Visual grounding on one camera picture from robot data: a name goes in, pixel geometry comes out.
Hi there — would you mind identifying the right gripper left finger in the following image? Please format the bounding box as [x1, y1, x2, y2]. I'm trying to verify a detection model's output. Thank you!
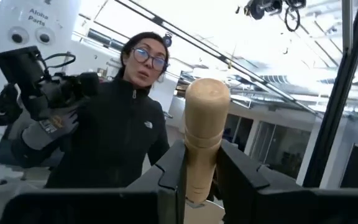
[0, 139, 188, 224]

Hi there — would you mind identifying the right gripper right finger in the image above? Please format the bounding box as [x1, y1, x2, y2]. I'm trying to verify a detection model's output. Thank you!
[215, 139, 358, 224]

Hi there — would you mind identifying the small white object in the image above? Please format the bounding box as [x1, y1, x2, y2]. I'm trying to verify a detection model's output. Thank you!
[183, 77, 231, 224]

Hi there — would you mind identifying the person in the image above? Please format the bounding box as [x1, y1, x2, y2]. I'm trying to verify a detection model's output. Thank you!
[0, 30, 171, 189]

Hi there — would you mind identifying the person's hand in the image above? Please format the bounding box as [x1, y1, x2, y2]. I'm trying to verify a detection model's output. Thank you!
[21, 106, 80, 151]

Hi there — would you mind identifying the googly eye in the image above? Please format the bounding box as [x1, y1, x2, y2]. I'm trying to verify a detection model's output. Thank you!
[8, 26, 30, 45]
[35, 27, 55, 45]

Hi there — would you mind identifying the grey ceiling pole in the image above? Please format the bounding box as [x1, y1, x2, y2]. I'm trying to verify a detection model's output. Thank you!
[341, 0, 354, 55]

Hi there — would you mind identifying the black aluminium frame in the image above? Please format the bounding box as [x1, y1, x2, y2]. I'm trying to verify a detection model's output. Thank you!
[302, 0, 358, 189]

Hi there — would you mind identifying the hanging black cable ring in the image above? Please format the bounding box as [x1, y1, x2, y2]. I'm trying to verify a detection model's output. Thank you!
[283, 5, 301, 33]

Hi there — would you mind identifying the black ceiling cable reel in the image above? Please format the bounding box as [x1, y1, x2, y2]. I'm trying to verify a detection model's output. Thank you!
[243, 0, 284, 21]

